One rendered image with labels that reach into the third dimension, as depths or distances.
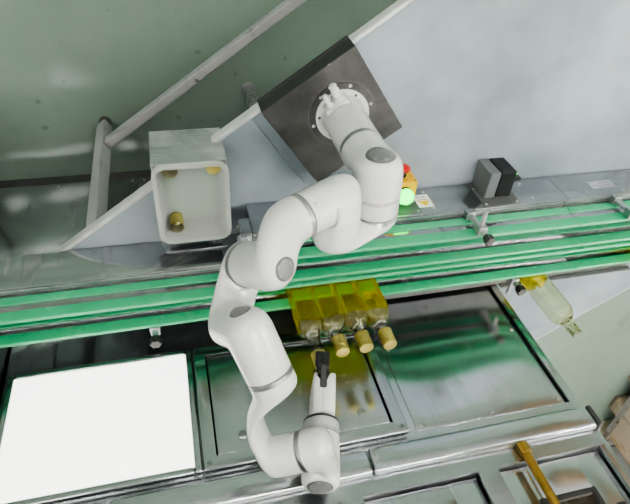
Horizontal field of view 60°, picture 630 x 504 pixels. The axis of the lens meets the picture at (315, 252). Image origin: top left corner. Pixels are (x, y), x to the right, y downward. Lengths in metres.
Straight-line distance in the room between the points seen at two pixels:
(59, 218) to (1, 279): 0.56
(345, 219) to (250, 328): 0.27
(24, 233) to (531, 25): 1.59
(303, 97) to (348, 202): 0.36
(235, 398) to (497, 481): 0.62
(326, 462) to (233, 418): 0.36
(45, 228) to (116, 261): 0.57
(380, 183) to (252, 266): 0.30
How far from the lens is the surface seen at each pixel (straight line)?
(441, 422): 1.43
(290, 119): 1.29
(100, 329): 1.44
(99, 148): 1.96
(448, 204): 1.54
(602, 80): 1.72
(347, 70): 1.27
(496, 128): 1.60
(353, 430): 1.33
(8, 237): 2.00
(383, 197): 1.07
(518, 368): 1.60
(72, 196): 2.12
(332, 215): 0.98
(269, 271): 0.89
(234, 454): 1.29
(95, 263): 1.47
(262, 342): 0.92
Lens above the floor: 1.93
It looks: 47 degrees down
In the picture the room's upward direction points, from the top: 159 degrees clockwise
